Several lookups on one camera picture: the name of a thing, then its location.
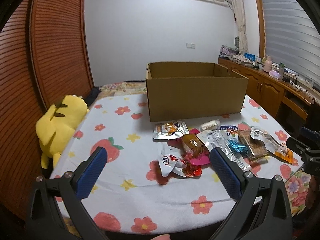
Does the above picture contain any beige curtain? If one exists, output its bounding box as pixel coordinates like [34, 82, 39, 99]
[231, 0, 248, 54]

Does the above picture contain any white floral bed sheet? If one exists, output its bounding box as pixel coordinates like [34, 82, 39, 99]
[49, 93, 304, 235]

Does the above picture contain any pink bottle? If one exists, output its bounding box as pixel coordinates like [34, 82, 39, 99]
[263, 56, 272, 73]

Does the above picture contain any brown cracker clear pack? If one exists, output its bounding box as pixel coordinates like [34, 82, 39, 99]
[238, 129, 268, 160]

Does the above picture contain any small white fan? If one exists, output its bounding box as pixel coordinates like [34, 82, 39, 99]
[234, 36, 240, 49]

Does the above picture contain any yellow plush toy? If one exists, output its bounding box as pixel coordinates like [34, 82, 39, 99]
[36, 95, 89, 169]

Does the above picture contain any brown jelly snack pack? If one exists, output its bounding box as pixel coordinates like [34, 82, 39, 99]
[181, 134, 206, 158]

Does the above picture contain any wooden sideboard cabinet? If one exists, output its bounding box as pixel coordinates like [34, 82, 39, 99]
[218, 57, 319, 134]

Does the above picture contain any wooden louvered wardrobe door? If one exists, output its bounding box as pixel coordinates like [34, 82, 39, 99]
[1, 0, 94, 219]

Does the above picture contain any window blind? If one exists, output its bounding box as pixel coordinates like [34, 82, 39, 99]
[262, 0, 320, 84]

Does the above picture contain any wall switch plate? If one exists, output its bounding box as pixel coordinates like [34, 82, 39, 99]
[186, 43, 196, 49]

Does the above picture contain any white blue walnut snack bag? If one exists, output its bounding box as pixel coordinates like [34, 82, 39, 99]
[196, 125, 252, 172]

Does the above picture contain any white red snack bag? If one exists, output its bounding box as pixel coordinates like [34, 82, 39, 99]
[158, 145, 202, 178]

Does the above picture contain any white roll candy packet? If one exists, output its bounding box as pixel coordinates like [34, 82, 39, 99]
[199, 119, 221, 131]

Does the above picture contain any right hand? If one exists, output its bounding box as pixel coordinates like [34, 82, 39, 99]
[305, 176, 319, 209]

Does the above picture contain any brown cardboard box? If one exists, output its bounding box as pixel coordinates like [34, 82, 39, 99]
[145, 62, 248, 122]

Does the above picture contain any silver orange snack pouch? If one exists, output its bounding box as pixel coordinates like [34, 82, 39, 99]
[153, 120, 189, 140]

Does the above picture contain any blue foil snack packet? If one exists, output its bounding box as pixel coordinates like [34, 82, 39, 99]
[228, 139, 249, 157]

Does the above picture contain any clear orange snack pack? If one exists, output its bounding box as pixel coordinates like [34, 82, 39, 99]
[250, 127, 293, 164]

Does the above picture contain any floral quilt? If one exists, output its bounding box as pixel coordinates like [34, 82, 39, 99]
[97, 81, 147, 100]

